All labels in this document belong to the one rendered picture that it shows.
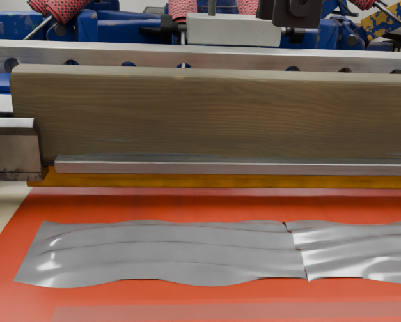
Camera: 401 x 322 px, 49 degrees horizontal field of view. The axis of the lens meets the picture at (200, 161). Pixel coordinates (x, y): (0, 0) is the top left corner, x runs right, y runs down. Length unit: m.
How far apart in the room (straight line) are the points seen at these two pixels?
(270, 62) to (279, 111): 0.22
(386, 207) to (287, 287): 0.15
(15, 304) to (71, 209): 0.11
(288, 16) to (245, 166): 0.11
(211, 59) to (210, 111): 0.22
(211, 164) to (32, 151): 0.13
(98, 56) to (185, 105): 0.24
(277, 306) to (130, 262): 0.09
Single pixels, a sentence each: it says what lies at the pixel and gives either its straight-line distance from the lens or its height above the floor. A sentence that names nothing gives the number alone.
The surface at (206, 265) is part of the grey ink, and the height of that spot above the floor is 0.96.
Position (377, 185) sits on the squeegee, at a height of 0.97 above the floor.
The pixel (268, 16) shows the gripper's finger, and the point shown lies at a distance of 0.37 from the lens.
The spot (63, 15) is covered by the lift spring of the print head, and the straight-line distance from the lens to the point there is 0.93.
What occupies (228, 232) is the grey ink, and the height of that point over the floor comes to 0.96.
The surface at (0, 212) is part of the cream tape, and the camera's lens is 0.37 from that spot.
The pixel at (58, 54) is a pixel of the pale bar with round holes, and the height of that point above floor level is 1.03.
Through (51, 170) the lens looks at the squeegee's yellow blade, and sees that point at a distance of 0.38.
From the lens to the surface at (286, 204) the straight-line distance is 0.38.
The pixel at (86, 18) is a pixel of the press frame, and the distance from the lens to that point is 0.95.
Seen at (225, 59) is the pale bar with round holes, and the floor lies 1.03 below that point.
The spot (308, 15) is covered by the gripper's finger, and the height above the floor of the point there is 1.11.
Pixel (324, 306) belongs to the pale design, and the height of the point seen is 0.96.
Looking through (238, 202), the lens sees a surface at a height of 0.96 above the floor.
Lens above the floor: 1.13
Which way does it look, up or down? 23 degrees down
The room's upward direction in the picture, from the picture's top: 3 degrees clockwise
